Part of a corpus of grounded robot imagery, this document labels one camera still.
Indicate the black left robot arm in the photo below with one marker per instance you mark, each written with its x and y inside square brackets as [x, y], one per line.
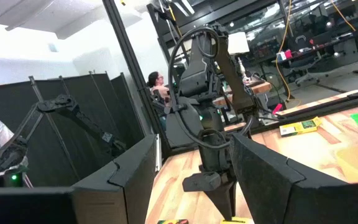
[197, 74]

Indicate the black desk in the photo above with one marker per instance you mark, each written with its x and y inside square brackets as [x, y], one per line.
[337, 42]

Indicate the wooden background table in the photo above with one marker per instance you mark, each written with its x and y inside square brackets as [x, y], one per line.
[259, 87]

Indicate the black folding screen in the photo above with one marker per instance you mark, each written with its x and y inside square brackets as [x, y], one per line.
[82, 102]

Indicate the yellow green crayon box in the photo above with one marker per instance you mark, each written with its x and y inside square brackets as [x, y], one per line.
[172, 221]
[300, 127]

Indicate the black background robot arm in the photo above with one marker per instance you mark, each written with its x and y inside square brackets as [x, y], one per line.
[73, 110]

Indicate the small yellow box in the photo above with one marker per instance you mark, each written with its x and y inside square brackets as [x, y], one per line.
[235, 221]

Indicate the black rig frame beam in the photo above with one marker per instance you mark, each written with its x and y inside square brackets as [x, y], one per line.
[126, 62]

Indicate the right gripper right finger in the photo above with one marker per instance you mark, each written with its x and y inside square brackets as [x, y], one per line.
[275, 186]

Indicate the table lamp white shade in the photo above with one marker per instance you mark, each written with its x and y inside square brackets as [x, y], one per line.
[238, 43]

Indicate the pink object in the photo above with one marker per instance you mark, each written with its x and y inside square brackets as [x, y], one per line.
[277, 109]

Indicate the black office chair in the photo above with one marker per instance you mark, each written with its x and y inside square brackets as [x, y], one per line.
[306, 62]

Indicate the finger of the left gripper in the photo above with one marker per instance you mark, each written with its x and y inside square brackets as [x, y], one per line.
[234, 196]
[219, 199]

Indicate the device with green light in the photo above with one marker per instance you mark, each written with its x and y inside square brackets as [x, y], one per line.
[11, 177]

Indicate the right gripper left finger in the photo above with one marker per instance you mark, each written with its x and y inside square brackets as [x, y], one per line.
[129, 174]

